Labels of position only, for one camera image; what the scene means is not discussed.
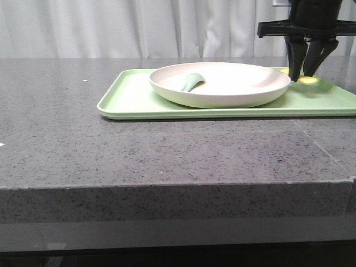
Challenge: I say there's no white curtain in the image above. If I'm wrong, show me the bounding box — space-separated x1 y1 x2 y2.
0 0 356 59

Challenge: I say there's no yellow plastic fork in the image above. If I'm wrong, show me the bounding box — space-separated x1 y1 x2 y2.
279 68 320 86

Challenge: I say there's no light green tray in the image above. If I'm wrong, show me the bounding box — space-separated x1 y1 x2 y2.
97 69 355 120

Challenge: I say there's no sage green spoon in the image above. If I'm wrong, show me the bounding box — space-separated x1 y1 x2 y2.
181 73 205 92

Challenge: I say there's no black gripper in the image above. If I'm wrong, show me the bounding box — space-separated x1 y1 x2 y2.
257 0 355 82

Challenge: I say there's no beige round plate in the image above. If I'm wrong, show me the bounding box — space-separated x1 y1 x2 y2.
150 62 291 108

